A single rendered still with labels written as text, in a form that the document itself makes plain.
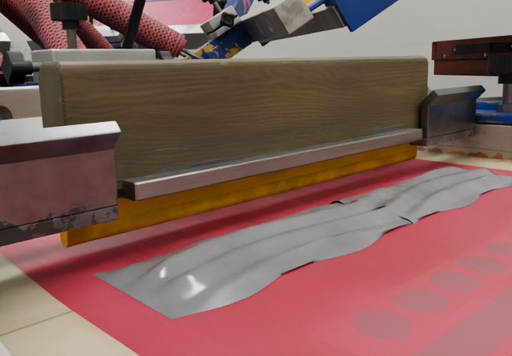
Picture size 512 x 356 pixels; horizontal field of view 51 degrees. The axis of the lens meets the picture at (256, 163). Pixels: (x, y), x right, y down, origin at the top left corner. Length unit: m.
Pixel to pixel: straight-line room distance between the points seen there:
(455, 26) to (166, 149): 2.31
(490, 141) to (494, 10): 1.93
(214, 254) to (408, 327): 0.11
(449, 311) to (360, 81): 0.25
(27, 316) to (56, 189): 0.06
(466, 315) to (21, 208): 0.20
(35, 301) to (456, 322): 0.18
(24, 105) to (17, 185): 0.26
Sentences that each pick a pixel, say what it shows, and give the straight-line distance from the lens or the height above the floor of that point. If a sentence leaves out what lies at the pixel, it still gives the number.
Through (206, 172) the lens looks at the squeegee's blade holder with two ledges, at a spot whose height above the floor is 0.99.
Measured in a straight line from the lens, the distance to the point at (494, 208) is 0.40.
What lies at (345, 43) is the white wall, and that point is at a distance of 2.89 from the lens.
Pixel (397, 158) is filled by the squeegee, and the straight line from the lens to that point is 0.52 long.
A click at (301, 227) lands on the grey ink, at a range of 0.33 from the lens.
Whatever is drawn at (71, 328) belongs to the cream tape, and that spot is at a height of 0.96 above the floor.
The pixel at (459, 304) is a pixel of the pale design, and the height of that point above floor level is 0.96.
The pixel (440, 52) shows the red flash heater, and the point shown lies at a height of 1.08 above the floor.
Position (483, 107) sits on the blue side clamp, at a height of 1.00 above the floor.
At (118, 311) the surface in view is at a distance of 0.24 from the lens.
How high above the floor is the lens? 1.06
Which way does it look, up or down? 10 degrees down
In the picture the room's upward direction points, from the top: 2 degrees counter-clockwise
